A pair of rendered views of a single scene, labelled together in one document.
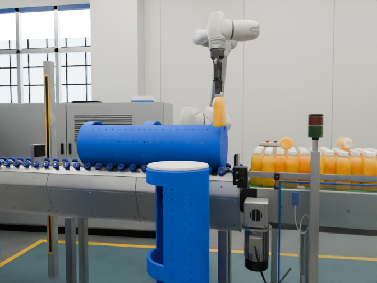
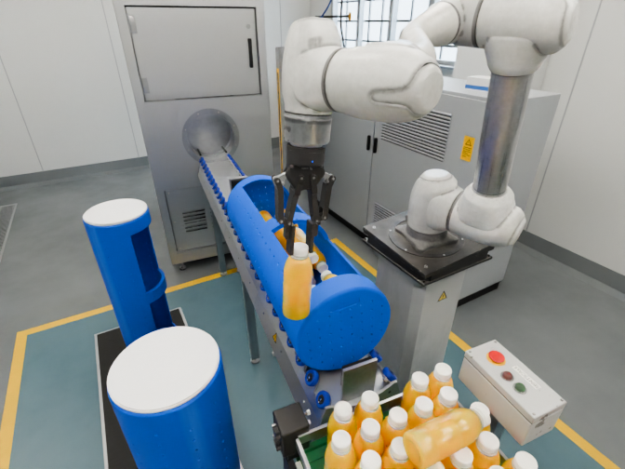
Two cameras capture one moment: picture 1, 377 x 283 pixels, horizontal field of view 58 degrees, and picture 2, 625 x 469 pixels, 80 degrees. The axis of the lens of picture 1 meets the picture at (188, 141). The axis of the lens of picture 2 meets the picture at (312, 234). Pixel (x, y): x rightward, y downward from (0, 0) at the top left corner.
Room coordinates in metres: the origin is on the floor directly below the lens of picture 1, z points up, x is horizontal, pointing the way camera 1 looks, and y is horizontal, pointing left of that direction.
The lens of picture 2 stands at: (1.40, -0.72, 1.81)
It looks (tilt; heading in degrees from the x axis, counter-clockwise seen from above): 30 degrees down; 52
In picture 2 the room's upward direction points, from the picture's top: straight up
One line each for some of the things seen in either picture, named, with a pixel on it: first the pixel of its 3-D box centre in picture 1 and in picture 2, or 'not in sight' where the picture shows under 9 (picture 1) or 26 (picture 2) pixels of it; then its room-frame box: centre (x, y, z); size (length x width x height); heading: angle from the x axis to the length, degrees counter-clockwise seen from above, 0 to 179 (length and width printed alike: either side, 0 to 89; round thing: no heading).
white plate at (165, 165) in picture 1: (178, 165); (166, 364); (1.52, 0.05, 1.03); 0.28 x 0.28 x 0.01
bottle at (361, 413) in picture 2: not in sight; (366, 424); (1.84, -0.38, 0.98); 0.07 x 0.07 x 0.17
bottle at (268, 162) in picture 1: (268, 169); (339, 465); (1.72, -0.41, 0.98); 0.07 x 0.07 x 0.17
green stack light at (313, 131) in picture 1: (315, 131); not in sight; (1.46, -0.55, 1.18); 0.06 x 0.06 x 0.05
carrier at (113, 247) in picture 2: not in sight; (138, 286); (1.65, 1.10, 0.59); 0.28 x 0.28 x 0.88
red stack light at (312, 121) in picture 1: (315, 121); not in sight; (1.46, -0.55, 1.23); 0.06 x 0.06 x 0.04
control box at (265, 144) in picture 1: (275, 150); (507, 388); (2.13, -0.55, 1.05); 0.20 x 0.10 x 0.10; 75
